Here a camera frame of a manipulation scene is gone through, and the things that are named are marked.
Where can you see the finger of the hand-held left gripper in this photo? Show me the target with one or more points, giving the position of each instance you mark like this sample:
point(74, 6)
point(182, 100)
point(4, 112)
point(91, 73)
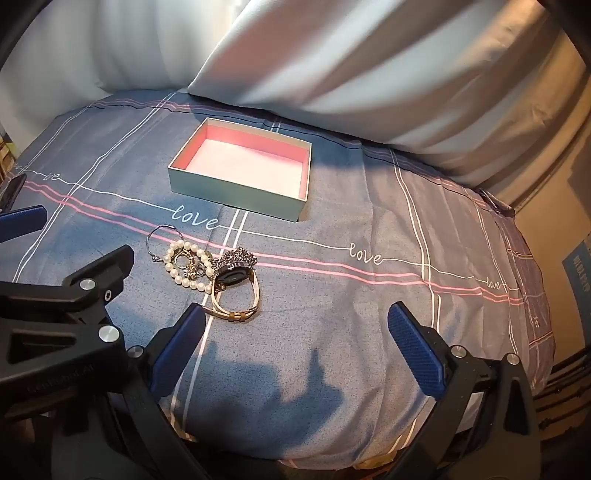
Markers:
point(99, 277)
point(23, 222)

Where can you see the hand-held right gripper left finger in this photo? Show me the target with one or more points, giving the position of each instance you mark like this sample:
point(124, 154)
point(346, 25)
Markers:
point(179, 344)

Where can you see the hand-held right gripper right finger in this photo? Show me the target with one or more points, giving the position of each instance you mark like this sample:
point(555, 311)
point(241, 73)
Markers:
point(415, 350)

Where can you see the silver hoop earring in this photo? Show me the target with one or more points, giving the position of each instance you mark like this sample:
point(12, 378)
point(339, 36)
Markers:
point(150, 240)

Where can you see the pink-lined cardboard box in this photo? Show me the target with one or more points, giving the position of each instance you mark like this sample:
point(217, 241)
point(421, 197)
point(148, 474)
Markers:
point(244, 164)

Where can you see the blue plaid bedsheet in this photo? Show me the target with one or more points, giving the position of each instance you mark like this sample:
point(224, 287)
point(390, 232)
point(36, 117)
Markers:
point(323, 300)

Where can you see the large white pillow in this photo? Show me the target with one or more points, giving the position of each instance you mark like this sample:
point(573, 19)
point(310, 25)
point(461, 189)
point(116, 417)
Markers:
point(369, 64)

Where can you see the blue wall poster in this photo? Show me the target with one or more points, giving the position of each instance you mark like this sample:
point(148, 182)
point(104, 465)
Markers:
point(577, 272)

